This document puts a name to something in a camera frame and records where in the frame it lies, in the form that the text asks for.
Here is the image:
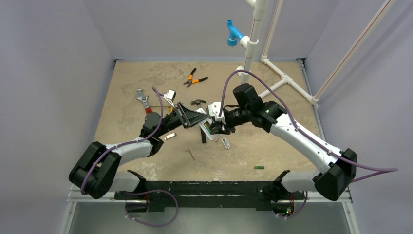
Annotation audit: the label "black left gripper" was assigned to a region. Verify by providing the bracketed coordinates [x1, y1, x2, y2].
[155, 102, 207, 138]

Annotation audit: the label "white remote battery cover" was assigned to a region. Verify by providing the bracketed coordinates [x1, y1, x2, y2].
[221, 137, 231, 149]

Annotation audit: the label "white air conditioner remote control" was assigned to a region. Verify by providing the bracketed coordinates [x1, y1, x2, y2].
[196, 108, 220, 142]

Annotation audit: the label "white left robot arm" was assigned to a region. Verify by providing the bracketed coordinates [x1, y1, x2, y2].
[68, 102, 209, 199]

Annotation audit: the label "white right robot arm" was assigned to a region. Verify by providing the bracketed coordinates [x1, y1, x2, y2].
[207, 84, 357, 201]

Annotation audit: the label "silver white battery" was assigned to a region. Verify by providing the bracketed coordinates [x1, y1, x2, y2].
[164, 133, 177, 140]

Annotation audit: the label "orange black pliers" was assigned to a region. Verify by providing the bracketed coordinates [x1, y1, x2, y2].
[183, 68, 208, 87]

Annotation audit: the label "blue pipe fitting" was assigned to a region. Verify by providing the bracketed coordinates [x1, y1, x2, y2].
[227, 19, 244, 47]

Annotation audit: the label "claw hammer black handle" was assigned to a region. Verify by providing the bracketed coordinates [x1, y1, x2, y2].
[190, 99, 207, 144]

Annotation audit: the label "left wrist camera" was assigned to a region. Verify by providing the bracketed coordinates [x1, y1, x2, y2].
[163, 90, 176, 108]

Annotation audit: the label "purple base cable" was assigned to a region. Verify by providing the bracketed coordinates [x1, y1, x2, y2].
[125, 189, 180, 228]

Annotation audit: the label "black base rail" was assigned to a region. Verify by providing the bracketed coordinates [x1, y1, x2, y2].
[114, 178, 305, 212]

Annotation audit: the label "white pvc pipe frame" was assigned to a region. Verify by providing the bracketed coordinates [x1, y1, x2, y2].
[235, 0, 397, 106]

